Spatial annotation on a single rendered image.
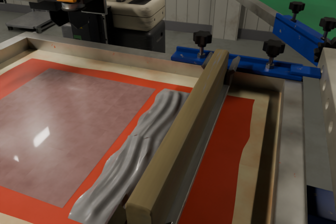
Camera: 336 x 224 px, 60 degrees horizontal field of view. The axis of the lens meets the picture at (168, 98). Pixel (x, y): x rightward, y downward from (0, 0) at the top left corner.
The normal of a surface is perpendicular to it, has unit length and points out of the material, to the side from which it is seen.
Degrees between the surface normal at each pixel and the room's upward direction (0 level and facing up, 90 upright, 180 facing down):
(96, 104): 0
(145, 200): 0
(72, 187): 0
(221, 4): 90
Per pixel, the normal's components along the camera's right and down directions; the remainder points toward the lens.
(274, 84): -0.35, 0.51
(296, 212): 0.00, -0.84
